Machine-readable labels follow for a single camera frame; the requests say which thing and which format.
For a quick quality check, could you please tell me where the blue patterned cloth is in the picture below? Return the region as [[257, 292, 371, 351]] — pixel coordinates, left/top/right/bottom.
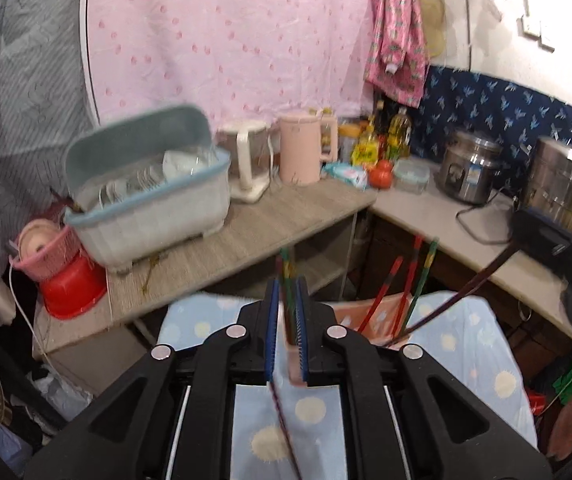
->
[[411, 65, 572, 221]]

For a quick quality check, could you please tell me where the black induction cooker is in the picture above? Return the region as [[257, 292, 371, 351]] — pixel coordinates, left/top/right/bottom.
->
[[513, 209, 572, 245]]

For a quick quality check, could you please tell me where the pink floral garment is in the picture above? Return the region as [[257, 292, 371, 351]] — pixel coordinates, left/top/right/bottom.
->
[[363, 0, 429, 108]]

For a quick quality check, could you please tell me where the red plastic basin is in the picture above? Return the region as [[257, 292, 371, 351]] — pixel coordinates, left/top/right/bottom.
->
[[40, 255, 108, 321]]

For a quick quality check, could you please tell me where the yellow oil bottle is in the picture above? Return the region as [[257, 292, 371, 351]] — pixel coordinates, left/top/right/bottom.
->
[[386, 110, 413, 161]]

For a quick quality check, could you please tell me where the white dish box teal lid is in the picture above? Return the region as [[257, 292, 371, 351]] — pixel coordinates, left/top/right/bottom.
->
[[63, 105, 231, 268]]

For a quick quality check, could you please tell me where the wooden shelf unit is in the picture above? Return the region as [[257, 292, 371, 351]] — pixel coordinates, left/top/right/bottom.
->
[[30, 180, 379, 361]]

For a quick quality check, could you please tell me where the tissue pack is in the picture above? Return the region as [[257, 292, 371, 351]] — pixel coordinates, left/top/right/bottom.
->
[[323, 161, 369, 191]]

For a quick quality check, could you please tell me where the red tomato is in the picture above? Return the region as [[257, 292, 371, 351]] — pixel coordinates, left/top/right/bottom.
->
[[368, 159, 394, 190]]

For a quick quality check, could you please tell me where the white glass kettle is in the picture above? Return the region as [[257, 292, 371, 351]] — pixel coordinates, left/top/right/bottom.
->
[[218, 120, 273, 204]]

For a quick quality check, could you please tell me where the green chopstick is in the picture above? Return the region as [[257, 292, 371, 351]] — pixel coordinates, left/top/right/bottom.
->
[[284, 247, 297, 343], [405, 237, 440, 336]]

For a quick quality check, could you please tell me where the pink electric kettle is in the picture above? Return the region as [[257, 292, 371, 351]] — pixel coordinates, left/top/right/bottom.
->
[[278, 112, 339, 186]]

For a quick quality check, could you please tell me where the blue dotted tablecloth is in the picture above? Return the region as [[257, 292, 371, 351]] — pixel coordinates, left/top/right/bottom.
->
[[158, 292, 539, 480]]

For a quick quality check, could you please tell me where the steel steamer pot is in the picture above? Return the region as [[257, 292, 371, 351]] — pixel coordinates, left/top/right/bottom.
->
[[518, 135, 572, 233]]

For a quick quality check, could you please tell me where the yellow lid jar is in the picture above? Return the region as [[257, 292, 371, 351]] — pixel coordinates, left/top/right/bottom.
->
[[338, 122, 363, 163]]

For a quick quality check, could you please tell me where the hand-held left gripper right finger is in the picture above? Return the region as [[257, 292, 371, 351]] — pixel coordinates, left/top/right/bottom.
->
[[296, 277, 554, 480]]

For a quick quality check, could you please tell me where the grey striped cloth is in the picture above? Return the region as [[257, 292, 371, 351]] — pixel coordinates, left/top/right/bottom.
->
[[0, 0, 99, 311]]

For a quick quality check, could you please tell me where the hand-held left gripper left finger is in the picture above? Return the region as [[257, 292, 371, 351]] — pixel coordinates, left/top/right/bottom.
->
[[24, 277, 281, 480]]

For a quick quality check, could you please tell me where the glass food container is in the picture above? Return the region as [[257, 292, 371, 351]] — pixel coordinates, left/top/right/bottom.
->
[[393, 157, 431, 195]]

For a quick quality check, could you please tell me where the pink perforated utensil holder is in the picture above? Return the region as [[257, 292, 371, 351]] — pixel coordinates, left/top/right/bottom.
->
[[280, 292, 419, 388]]

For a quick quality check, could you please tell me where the grey plastic bag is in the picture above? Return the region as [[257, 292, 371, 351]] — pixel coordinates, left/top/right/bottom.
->
[[30, 365, 91, 421]]

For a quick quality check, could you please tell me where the steel rice cooker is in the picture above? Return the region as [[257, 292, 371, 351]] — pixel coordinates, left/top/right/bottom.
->
[[438, 130, 504, 206]]

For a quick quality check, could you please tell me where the pink bowl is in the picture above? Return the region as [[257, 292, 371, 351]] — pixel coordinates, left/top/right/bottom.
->
[[18, 219, 62, 261]]

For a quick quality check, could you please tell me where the yellow seasoning packet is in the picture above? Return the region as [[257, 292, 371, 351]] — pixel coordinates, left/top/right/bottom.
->
[[351, 132, 381, 171]]

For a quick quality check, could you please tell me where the black power cable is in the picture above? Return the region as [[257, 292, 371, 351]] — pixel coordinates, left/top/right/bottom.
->
[[455, 187, 517, 247]]

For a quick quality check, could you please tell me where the pink plastic basket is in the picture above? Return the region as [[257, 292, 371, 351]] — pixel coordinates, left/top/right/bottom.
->
[[10, 225, 84, 282]]

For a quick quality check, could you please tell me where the beige hanging pad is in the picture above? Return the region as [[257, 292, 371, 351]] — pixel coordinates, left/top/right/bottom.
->
[[418, 0, 447, 58]]

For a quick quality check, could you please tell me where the white wall socket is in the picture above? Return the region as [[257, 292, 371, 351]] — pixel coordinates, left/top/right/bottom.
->
[[518, 15, 557, 53]]

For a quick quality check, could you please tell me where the pink dotted curtain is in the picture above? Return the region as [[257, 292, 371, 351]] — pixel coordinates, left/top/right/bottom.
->
[[83, 0, 381, 131]]

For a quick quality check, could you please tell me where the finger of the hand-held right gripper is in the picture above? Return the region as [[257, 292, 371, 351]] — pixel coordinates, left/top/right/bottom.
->
[[508, 239, 567, 268]]

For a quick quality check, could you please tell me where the dark red spiral chopstick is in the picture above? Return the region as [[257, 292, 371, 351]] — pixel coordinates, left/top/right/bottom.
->
[[390, 249, 517, 346], [267, 252, 303, 480]]

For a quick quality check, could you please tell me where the light curved counter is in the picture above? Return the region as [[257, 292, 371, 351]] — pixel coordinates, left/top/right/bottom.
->
[[371, 160, 572, 358]]

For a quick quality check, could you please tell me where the white cable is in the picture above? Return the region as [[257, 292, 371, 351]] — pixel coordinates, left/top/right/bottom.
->
[[8, 265, 49, 361]]

